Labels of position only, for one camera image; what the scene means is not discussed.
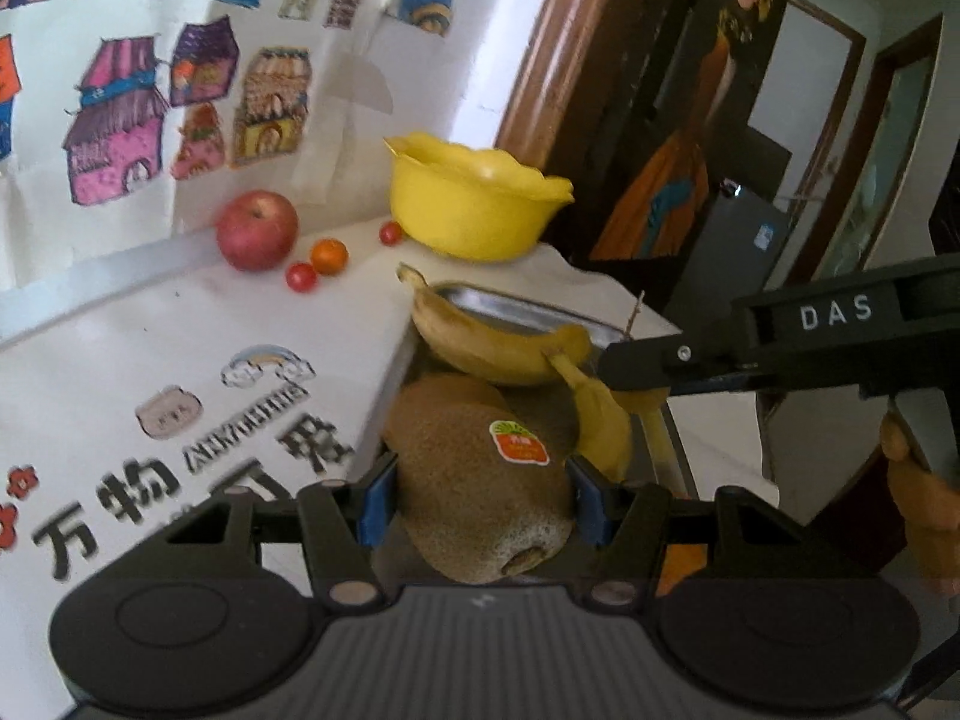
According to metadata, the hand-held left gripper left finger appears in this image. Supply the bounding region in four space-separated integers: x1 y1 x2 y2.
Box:
146 452 400 614

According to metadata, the coloured houses drawing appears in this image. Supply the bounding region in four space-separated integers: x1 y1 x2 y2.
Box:
0 0 488 293

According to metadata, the yellow banana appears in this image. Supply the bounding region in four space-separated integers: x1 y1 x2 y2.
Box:
397 263 594 389
543 349 635 483

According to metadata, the small mandarin orange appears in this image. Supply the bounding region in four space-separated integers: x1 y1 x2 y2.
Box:
310 238 350 275

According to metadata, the dark red apple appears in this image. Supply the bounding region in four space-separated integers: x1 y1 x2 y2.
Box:
216 190 300 273

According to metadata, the grey appliance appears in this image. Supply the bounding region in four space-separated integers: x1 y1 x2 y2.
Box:
675 187 793 332

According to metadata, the dark girl painting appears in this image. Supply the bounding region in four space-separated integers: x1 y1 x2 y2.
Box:
589 0 803 263

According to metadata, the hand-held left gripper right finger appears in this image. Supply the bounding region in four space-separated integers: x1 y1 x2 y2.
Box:
565 454 826 614

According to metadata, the white printed table mat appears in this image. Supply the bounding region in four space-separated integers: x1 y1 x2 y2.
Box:
0 229 781 586

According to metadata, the yellow scalloped plastic bowl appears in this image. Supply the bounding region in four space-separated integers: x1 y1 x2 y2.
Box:
382 132 575 264

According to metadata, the brown room door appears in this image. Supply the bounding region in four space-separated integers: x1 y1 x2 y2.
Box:
866 13 947 275

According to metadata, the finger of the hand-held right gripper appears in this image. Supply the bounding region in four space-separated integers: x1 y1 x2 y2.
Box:
596 329 759 399

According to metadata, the person's right hand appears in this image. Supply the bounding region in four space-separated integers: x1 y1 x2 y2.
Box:
880 412 960 594

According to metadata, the brown wooden door frame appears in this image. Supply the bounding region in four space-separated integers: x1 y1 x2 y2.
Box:
495 0 676 166

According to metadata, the metal tray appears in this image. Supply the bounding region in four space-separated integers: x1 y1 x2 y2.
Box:
375 280 706 586

